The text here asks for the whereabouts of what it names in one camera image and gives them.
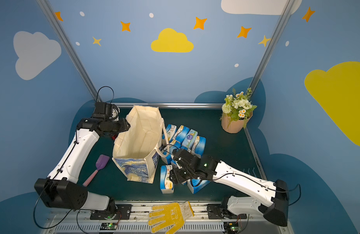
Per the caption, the purple pink spatula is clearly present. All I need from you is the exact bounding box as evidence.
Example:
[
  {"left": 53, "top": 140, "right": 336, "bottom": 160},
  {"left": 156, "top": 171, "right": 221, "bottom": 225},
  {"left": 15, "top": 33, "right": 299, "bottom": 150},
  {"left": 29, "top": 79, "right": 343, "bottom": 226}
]
[{"left": 82, "top": 155, "right": 110, "bottom": 187}]

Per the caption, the flower pot with white flowers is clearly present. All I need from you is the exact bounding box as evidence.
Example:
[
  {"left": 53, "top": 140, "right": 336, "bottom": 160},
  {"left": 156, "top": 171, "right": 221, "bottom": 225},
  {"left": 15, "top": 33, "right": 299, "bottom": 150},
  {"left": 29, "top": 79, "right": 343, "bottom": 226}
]
[{"left": 221, "top": 88, "right": 257, "bottom": 134}]

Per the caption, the teal cartoon tissue pack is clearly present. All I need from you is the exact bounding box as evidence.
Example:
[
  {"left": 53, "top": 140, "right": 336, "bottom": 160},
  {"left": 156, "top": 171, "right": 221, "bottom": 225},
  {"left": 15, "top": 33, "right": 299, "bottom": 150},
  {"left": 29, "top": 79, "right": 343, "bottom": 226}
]
[{"left": 182, "top": 129, "right": 198, "bottom": 149}]

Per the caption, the blue white tissue pack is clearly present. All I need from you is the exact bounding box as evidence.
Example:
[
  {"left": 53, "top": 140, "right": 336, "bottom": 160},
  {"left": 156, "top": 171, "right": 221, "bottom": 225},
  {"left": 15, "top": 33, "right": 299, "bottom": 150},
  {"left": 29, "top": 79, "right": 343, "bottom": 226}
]
[
  {"left": 160, "top": 165, "right": 174, "bottom": 194},
  {"left": 162, "top": 124, "right": 177, "bottom": 145},
  {"left": 187, "top": 179, "right": 210, "bottom": 194},
  {"left": 161, "top": 140, "right": 181, "bottom": 165},
  {"left": 191, "top": 136, "right": 206, "bottom": 158},
  {"left": 172, "top": 125, "right": 190, "bottom": 143}
]

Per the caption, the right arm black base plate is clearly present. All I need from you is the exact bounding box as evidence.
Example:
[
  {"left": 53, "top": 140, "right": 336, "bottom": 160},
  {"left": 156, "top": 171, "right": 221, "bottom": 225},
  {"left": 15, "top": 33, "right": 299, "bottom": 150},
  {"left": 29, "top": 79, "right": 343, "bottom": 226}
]
[{"left": 206, "top": 204, "right": 247, "bottom": 219}]

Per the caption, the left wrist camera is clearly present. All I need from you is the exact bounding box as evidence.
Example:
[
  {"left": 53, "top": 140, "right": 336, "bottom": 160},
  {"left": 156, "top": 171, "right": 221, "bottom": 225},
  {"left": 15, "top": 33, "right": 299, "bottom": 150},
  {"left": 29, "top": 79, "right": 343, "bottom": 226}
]
[{"left": 92, "top": 102, "right": 120, "bottom": 121}]

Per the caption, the yellow knit work glove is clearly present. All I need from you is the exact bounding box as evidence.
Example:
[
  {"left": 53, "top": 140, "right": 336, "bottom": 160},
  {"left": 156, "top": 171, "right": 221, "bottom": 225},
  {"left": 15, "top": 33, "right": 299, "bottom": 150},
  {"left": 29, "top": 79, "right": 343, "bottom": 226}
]
[{"left": 148, "top": 201, "right": 194, "bottom": 234}]

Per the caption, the cream canvas tote bag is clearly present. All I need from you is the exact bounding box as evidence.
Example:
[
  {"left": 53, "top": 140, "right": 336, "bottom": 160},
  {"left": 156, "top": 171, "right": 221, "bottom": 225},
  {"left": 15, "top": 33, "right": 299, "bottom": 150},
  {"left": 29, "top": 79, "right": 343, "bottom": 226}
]
[{"left": 112, "top": 105, "right": 165, "bottom": 184}]

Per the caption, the left green circuit board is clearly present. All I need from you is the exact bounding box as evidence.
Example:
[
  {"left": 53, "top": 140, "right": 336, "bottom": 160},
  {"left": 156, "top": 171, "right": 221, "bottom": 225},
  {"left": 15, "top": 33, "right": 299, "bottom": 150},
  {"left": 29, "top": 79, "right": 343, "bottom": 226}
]
[{"left": 100, "top": 223, "right": 118, "bottom": 231}]

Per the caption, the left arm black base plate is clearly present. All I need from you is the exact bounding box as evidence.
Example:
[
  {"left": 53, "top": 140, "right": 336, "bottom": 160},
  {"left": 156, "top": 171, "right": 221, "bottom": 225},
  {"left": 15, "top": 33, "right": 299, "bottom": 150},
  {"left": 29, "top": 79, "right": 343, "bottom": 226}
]
[{"left": 90, "top": 204, "right": 132, "bottom": 220}]

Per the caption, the aluminium rail front frame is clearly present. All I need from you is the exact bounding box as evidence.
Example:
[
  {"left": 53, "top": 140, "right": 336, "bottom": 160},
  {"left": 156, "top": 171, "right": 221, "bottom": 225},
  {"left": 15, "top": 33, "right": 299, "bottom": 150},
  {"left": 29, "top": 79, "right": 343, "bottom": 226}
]
[{"left": 42, "top": 198, "right": 294, "bottom": 234}]

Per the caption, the right green circuit board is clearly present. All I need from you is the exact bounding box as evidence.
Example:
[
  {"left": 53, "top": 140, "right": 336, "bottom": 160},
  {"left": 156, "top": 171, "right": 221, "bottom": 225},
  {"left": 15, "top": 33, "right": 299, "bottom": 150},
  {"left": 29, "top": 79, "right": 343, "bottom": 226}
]
[{"left": 223, "top": 222, "right": 242, "bottom": 234}]

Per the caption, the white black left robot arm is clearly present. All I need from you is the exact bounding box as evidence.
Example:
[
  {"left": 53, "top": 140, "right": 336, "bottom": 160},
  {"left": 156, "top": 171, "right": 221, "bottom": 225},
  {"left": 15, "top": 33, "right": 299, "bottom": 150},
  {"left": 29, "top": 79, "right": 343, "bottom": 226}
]
[{"left": 34, "top": 118, "right": 130, "bottom": 214}]

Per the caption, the green circuit board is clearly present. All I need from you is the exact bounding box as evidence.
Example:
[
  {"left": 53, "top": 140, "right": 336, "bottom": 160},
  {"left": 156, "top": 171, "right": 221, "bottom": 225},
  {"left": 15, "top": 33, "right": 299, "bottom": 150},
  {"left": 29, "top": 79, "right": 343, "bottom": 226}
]
[
  {"left": 223, "top": 222, "right": 242, "bottom": 234},
  {"left": 100, "top": 223, "right": 118, "bottom": 231}
]

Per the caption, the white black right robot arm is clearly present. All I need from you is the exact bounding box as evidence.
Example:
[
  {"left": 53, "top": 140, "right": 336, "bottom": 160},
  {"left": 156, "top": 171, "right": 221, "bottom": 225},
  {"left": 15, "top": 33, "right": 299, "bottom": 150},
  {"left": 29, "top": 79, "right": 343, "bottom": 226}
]
[{"left": 170, "top": 149, "right": 289, "bottom": 227}]

